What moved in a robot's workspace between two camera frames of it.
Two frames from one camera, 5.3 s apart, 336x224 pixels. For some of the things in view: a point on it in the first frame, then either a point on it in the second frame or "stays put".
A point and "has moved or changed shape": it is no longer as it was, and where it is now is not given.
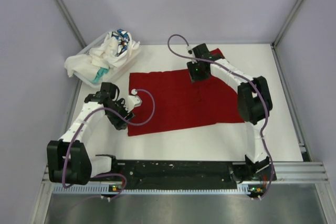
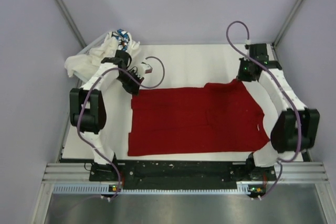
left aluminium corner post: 63,9 stays put
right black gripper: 195,77 → 240,76
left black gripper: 118,124 → 133,89
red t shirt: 180,104 has moved or changed shape
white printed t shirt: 117,46 stays put
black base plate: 186,174 stays put
